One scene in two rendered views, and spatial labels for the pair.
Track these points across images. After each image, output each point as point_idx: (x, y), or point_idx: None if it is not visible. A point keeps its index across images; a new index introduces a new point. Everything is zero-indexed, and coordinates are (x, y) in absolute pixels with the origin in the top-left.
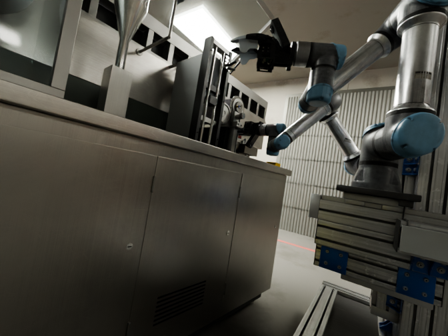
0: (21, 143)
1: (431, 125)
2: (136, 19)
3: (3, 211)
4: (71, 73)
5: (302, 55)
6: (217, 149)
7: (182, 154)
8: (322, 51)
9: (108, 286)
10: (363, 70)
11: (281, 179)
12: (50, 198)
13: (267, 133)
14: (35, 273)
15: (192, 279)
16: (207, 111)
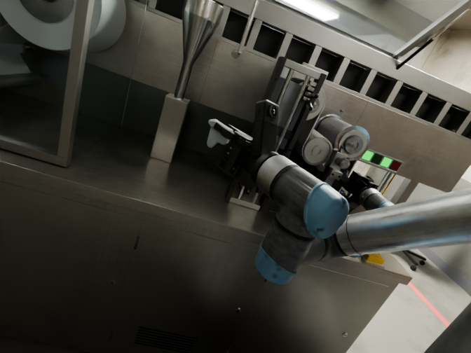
0: (32, 199)
1: None
2: (198, 38)
3: (27, 236)
4: (159, 87)
5: (261, 186)
6: (221, 225)
7: (174, 221)
8: (284, 197)
9: (95, 300)
10: (446, 245)
11: (383, 281)
12: (52, 234)
13: (365, 207)
14: (47, 274)
15: (179, 330)
16: (298, 141)
